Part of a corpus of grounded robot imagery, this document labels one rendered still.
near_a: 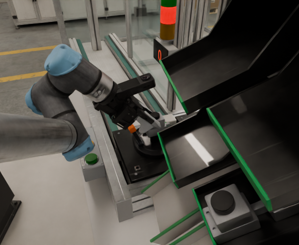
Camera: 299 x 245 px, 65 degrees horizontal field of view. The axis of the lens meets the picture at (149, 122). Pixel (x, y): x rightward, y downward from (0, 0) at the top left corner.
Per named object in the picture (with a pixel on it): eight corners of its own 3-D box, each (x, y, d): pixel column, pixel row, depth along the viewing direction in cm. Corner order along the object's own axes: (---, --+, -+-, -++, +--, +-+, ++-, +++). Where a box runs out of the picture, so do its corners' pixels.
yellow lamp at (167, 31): (163, 41, 78) (163, 25, 75) (157, 36, 82) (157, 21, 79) (176, 39, 79) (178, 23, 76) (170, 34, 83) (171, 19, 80)
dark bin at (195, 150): (177, 189, 41) (161, 166, 37) (161, 139, 51) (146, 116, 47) (338, 118, 38) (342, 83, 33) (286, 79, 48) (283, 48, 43)
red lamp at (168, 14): (163, 25, 75) (164, 8, 72) (157, 20, 79) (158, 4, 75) (178, 23, 76) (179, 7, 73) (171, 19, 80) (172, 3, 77)
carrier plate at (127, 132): (131, 185, 70) (131, 180, 69) (112, 135, 88) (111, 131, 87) (202, 163, 77) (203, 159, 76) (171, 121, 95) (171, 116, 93)
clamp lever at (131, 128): (138, 145, 77) (128, 130, 72) (136, 141, 79) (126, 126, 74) (147, 139, 77) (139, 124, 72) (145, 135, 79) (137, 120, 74)
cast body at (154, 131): (148, 138, 75) (147, 120, 71) (143, 130, 79) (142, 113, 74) (172, 131, 77) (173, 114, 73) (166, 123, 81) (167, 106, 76)
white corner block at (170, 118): (165, 130, 90) (165, 122, 88) (160, 123, 93) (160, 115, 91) (176, 128, 91) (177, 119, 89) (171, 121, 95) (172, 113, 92)
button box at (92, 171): (85, 182, 77) (82, 170, 73) (76, 141, 93) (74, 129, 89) (106, 176, 79) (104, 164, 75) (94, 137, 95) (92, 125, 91)
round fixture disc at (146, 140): (141, 164, 74) (141, 160, 73) (128, 136, 84) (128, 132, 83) (182, 152, 78) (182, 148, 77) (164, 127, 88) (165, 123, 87)
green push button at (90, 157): (86, 167, 76) (85, 163, 74) (84, 158, 78) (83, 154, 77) (99, 164, 77) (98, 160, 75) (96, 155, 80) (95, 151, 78)
